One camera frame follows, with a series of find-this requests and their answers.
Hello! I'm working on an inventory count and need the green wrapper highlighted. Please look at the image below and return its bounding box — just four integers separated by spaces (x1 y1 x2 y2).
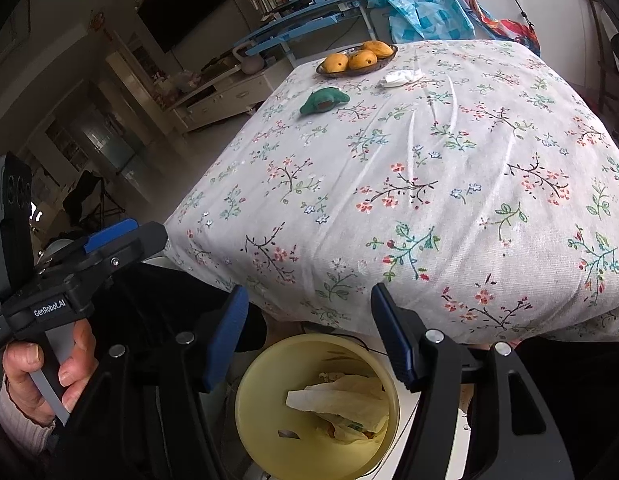
300 87 349 116

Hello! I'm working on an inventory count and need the small white tissue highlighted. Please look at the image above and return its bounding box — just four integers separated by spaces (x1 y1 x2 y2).
379 70 425 88

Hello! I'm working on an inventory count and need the beige knit sleeve forearm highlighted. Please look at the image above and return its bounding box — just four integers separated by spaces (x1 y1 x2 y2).
0 377 56 456

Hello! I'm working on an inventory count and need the yellow trash bin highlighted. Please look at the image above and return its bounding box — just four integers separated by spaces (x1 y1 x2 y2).
235 334 399 479

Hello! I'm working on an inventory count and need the trash inside bin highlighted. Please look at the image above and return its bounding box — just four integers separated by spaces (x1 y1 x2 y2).
286 372 390 443

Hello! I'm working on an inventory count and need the person's left hand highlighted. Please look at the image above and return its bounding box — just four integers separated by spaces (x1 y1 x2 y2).
3 320 98 427

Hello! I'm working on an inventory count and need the floral tablecloth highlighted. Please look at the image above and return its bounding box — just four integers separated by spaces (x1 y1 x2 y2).
165 40 619 344

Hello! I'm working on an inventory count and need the white TV cabinet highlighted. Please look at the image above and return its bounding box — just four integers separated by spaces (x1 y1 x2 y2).
166 60 292 132

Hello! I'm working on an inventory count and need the pink kettlebell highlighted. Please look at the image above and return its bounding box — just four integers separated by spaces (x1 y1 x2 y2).
232 41 265 76

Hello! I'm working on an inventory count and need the left mango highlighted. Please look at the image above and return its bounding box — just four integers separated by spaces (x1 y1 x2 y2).
321 52 349 74

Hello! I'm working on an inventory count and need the mango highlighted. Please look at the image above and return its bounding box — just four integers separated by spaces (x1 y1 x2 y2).
361 40 394 60
321 52 349 74
347 50 378 70

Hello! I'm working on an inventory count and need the wicker fruit basket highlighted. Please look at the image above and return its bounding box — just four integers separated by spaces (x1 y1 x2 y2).
316 41 398 78

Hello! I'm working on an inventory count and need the middle mango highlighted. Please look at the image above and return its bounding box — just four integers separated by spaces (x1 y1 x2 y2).
347 50 378 70

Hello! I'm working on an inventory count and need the right mango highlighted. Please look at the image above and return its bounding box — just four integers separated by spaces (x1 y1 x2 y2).
361 40 394 60

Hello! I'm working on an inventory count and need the blue children's desk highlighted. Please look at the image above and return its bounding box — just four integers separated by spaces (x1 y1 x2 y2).
232 0 378 67

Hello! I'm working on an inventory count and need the wooden folding chair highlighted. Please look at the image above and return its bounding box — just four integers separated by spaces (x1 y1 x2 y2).
585 0 619 136

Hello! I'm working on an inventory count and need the blue checkered plastic bag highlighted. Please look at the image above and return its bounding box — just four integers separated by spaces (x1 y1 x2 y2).
367 0 475 44

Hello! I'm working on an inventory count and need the colourful kite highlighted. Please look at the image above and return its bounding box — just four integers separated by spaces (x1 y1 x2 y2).
424 0 542 58

